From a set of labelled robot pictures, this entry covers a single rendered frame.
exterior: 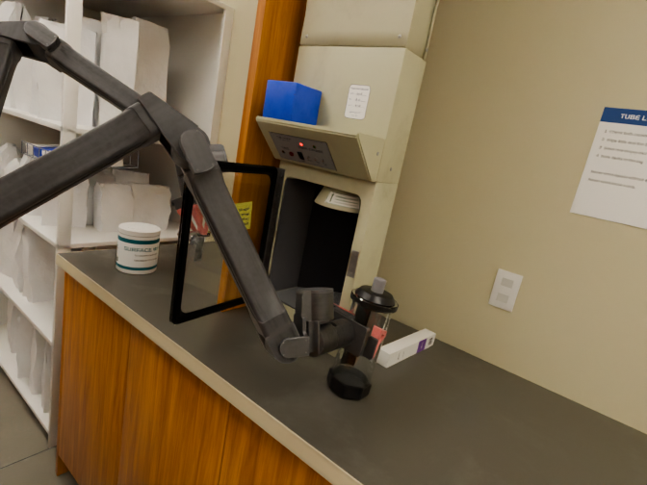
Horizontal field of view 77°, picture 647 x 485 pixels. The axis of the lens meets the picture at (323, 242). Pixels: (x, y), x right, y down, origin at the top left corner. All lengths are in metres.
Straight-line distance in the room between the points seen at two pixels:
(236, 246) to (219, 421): 0.50
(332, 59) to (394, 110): 0.22
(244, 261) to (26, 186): 0.33
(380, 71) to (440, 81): 0.44
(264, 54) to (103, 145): 0.59
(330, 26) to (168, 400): 1.05
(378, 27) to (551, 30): 0.52
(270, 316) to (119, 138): 0.37
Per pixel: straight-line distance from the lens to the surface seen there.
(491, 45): 1.42
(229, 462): 1.10
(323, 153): 1.00
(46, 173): 0.72
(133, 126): 0.72
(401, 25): 1.04
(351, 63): 1.08
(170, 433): 1.28
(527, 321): 1.35
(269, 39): 1.20
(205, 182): 0.71
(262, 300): 0.73
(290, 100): 1.03
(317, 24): 1.18
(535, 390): 1.32
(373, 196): 0.99
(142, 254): 1.48
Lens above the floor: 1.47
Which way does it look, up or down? 13 degrees down
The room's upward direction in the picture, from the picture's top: 11 degrees clockwise
